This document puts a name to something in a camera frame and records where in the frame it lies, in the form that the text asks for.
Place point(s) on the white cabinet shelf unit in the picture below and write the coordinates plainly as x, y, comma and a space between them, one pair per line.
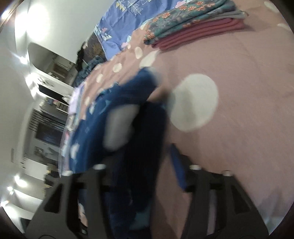
49, 83

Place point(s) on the lilac folded cloth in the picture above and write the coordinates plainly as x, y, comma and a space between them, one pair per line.
75, 100

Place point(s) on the dark brown patterned pillow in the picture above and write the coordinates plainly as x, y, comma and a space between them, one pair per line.
92, 48

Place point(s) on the navy fleece star pajama top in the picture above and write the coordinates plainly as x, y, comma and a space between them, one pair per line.
124, 131

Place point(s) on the teal knitted garment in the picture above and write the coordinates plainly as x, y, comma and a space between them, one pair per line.
84, 73

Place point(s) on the floral folded garment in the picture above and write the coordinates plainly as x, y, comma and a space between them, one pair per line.
188, 15

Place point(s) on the pink dotted deer bedspread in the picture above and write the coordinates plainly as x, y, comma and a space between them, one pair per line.
228, 100

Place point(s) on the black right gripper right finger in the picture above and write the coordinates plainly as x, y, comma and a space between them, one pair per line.
219, 206

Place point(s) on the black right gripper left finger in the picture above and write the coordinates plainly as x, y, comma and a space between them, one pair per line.
57, 216

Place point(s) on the red folded garment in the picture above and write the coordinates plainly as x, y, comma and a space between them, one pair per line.
198, 31

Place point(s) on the purple tree-print pillow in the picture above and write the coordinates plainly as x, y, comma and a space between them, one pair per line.
115, 28

